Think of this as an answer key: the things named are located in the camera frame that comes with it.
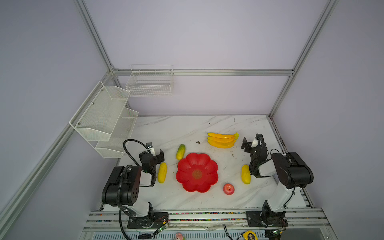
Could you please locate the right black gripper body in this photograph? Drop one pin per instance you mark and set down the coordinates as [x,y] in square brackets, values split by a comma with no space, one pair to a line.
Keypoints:
[255,147]

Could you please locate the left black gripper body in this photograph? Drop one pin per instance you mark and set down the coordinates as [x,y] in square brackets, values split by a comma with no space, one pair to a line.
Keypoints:
[153,157]

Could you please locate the yellow fake lemon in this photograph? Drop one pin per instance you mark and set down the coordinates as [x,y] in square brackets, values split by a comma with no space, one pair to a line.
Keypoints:
[245,175]
[162,173]

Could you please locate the green-yellow fake mango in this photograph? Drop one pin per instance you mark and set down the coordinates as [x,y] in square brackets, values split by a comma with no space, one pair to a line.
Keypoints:
[180,152]

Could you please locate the yellow fake banana bunch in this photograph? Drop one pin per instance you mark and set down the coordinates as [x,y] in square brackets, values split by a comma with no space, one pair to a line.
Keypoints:
[222,141]

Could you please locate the red fake apple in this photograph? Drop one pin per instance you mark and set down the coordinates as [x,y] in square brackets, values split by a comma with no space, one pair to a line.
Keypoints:
[228,189]

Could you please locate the red flower-shaped fruit bowl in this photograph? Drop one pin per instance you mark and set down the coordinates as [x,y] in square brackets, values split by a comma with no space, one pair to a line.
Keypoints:
[197,173]

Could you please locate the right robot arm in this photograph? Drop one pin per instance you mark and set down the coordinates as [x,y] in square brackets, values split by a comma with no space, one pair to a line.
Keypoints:
[290,172]

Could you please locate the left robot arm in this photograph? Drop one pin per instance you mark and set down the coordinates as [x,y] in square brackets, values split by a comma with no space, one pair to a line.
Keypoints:
[123,186]

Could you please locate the white mesh two-tier shelf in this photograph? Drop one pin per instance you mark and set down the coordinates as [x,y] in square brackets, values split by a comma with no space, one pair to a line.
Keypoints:
[105,121]

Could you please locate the yellow tape measure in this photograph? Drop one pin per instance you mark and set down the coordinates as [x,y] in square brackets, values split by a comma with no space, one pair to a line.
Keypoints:
[250,235]

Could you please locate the aluminium front rail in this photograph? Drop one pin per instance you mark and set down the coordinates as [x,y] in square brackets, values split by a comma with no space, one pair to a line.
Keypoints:
[214,220]

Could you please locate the white wire basket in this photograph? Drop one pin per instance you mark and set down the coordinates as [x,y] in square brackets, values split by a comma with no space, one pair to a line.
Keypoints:
[151,80]

